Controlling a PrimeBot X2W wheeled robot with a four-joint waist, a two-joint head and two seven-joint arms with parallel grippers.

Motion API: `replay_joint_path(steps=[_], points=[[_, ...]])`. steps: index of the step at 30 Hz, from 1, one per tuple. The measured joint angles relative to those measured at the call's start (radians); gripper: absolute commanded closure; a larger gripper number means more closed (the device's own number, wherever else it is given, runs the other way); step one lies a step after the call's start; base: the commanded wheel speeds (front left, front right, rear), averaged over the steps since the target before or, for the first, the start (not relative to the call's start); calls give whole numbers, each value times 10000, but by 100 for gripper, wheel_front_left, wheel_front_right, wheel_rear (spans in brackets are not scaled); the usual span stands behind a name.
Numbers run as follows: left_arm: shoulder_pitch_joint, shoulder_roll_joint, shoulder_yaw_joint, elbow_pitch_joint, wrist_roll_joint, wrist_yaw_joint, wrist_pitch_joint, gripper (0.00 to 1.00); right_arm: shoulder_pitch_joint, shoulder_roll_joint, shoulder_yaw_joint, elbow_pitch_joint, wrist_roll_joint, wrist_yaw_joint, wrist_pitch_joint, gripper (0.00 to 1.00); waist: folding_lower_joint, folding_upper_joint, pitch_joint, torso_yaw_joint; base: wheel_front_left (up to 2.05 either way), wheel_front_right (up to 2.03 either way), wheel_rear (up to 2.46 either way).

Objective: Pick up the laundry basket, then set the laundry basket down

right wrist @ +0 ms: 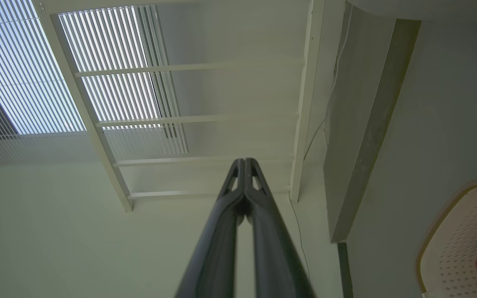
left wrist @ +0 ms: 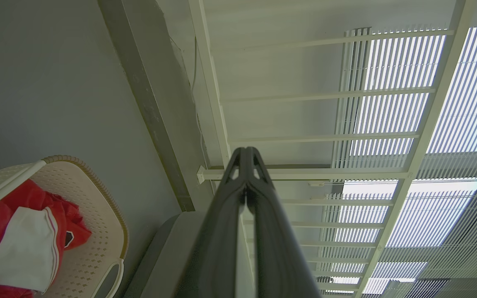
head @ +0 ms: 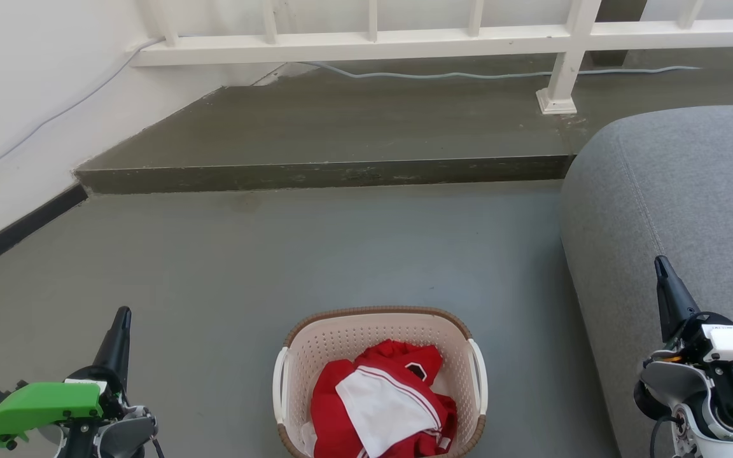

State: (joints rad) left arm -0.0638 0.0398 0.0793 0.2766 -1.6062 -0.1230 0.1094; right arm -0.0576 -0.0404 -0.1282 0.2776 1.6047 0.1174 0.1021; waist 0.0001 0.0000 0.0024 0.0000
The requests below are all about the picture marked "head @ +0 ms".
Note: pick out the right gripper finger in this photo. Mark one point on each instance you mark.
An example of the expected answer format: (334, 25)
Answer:
(672, 299)

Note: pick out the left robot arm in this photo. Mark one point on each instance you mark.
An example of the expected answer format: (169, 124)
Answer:
(121, 439)

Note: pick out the white garment with red stripes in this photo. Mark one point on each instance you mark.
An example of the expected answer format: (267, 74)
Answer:
(385, 407)

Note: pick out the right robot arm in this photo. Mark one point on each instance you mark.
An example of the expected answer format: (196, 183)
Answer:
(697, 394)

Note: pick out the grey fabric sofa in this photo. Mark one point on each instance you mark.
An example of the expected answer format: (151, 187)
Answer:
(672, 191)

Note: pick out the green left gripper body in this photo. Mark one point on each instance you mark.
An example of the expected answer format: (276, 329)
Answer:
(42, 404)

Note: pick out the white wooden railing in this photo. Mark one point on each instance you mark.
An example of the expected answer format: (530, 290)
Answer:
(404, 44)

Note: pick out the black skirting board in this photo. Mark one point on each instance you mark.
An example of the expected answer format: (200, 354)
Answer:
(16, 230)

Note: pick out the beige perforated laundry basket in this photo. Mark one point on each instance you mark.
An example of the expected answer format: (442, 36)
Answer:
(366, 331)

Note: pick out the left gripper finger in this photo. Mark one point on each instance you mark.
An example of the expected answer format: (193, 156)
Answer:
(115, 350)

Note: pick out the raised concrete step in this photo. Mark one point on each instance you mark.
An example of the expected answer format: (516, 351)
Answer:
(341, 127)

